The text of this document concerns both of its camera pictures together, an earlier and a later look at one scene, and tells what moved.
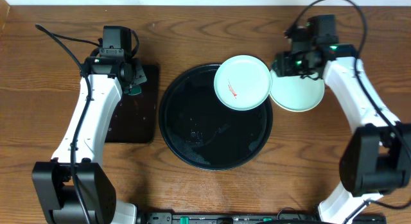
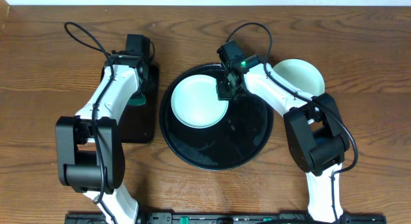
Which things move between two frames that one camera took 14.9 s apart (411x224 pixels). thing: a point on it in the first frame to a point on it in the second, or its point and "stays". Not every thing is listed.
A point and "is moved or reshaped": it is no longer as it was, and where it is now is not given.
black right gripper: x=284 y=64 to x=223 y=94
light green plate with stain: x=243 y=83 is moved or reshaped
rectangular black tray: x=135 y=119 stays
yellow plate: x=299 y=111 is moved or reshaped
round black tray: x=203 y=131 stays
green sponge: x=133 y=90 is moved or reshaped
